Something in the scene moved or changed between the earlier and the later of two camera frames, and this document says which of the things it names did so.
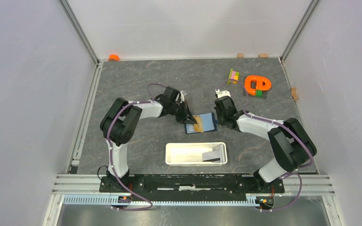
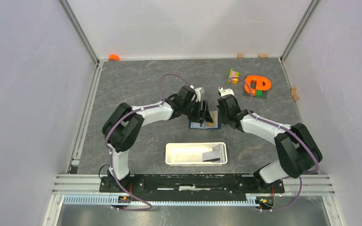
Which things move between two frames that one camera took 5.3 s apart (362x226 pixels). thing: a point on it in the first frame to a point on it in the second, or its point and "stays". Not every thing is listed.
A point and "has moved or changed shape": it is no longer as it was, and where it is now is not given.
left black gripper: (186, 111) to (201, 116)
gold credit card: (198, 127) to (214, 117)
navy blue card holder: (206, 122) has moved or changed shape
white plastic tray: (191, 154) stays
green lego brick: (259, 92) stays
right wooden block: (263, 55) stays
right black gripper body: (220, 117) stays
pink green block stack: (233, 75) stays
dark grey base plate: (264, 94) stays
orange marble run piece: (259, 86) stays
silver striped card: (190, 128) to (193, 125)
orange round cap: (114, 57) stays
